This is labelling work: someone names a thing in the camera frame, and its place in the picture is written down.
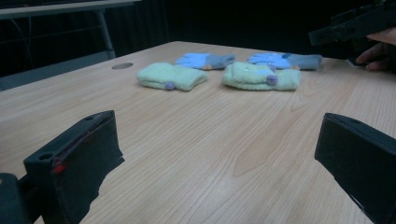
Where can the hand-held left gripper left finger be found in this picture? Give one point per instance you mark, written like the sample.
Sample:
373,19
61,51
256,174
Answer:
81,161

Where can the grey metal table frame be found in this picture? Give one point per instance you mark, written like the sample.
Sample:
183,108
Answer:
104,34

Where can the blue and grey glove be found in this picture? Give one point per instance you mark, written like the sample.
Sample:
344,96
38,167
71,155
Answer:
286,60
204,60

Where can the light green glove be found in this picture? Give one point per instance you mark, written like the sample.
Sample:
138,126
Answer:
171,76
260,77

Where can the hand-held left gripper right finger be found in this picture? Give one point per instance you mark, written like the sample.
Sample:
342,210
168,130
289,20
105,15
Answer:
361,155

